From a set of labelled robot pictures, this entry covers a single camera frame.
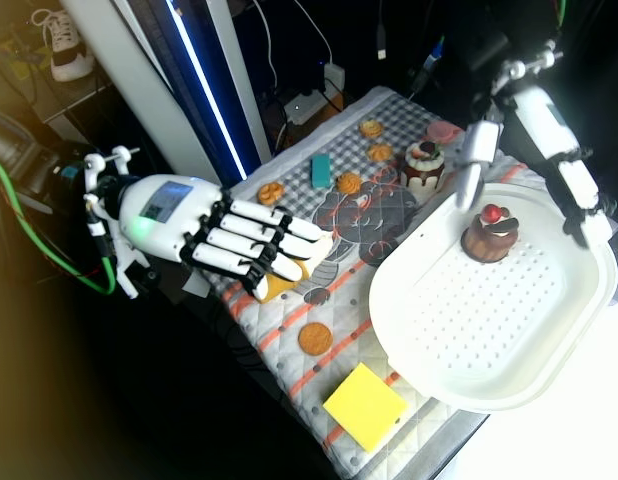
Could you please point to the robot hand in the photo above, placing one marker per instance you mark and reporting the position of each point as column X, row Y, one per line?
column 159, row 215
column 544, row 120

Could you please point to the toy ice cream cone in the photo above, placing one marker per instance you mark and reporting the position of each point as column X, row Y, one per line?
column 281, row 290

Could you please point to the round orange biscuit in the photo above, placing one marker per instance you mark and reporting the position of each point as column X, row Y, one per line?
column 315, row 339

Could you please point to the spiral swirl cookie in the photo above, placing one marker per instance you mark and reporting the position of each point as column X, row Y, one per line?
column 349, row 183

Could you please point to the flower-shaped ridged cookie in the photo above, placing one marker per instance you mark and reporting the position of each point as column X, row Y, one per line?
column 379, row 152

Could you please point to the pink sandwich cookie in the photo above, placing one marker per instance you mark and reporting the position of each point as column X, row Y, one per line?
column 441, row 131

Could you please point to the white upright panel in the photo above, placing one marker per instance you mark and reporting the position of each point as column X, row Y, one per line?
column 139, row 75

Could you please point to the yellow block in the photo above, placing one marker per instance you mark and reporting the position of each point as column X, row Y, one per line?
column 364, row 407

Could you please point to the teal block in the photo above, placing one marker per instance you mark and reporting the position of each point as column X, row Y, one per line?
column 321, row 171

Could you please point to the pretzel-shaped cookie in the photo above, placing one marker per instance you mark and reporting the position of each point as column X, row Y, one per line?
column 271, row 193

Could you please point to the white sneaker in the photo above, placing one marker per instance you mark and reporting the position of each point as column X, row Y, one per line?
column 64, row 50

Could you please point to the white power strip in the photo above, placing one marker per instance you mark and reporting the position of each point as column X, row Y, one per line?
column 306, row 107

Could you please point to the chocolate cake with cherry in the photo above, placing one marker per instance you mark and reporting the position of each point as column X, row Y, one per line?
column 486, row 242

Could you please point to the white power adapter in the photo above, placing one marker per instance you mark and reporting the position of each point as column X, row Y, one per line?
column 334, row 77

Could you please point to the cake with strawberry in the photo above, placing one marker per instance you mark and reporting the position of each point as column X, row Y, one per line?
column 423, row 172

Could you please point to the white perforated plastic tray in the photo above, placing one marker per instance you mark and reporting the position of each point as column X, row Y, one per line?
column 489, row 340

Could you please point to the blue light strip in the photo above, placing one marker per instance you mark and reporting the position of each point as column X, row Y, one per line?
column 204, row 85

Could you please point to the quilt with printed bear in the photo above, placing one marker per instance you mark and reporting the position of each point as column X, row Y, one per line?
column 269, row 322

